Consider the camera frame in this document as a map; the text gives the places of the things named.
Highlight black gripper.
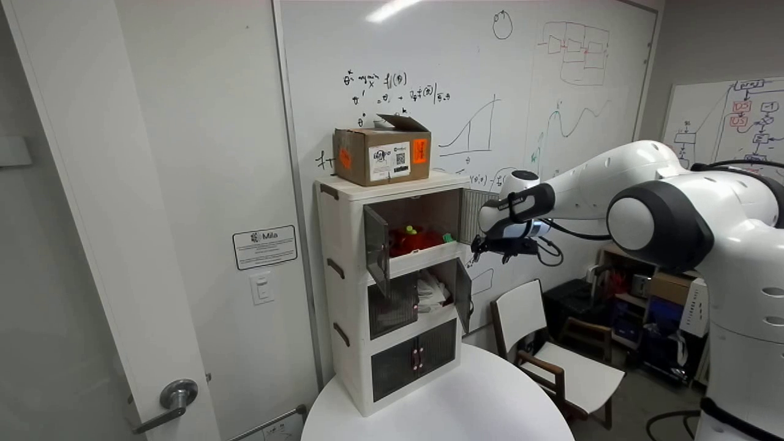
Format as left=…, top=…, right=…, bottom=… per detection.
left=471, top=230, right=542, bottom=263

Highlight white three-tier cabinet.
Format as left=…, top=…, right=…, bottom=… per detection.
left=313, top=169, right=502, bottom=419

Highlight white room door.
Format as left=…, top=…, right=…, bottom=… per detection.
left=0, top=0, right=225, bottom=441

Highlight white crumpled item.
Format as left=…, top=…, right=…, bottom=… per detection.
left=411, top=273, right=457, bottom=319

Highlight red toy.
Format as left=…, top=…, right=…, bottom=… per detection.
left=388, top=220, right=458, bottom=261

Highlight black storage crate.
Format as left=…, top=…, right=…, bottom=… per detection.
left=542, top=280, right=604, bottom=338

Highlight brown cardboard box with labels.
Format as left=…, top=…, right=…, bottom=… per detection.
left=332, top=114, right=434, bottom=188

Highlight wooden shelf unit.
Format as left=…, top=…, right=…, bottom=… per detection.
left=596, top=246, right=657, bottom=354

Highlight small plain brown box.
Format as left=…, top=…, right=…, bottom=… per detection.
left=646, top=273, right=695, bottom=306

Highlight blue storage bin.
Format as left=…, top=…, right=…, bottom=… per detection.
left=645, top=299, right=687, bottom=365

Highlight small whiteboard with coloured drawings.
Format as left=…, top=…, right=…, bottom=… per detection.
left=661, top=76, right=784, bottom=166

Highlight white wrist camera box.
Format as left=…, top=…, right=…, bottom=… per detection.
left=498, top=219, right=547, bottom=246

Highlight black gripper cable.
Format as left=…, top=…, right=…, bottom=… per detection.
left=528, top=213, right=612, bottom=269

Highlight white chair with wooden frame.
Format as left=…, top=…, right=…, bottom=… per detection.
left=490, top=278, right=628, bottom=431

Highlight large wall whiteboard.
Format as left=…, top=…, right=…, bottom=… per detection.
left=272, top=0, right=661, bottom=338

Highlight white wall notice sign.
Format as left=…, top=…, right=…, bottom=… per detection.
left=231, top=223, right=302, bottom=275

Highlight white light switch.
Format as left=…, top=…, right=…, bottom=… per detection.
left=248, top=275, right=276, bottom=310

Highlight black floor cable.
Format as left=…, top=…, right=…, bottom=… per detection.
left=645, top=406, right=706, bottom=441

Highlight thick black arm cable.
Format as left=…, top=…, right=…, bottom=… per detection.
left=689, top=156, right=784, bottom=228

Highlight silver door lever handle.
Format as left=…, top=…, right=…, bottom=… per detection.
left=132, top=377, right=202, bottom=437

